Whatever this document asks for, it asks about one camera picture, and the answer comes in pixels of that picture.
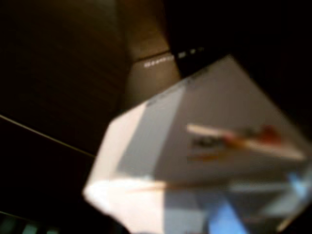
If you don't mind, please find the white and black servo box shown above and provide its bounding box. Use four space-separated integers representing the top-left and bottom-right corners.
82 54 312 234

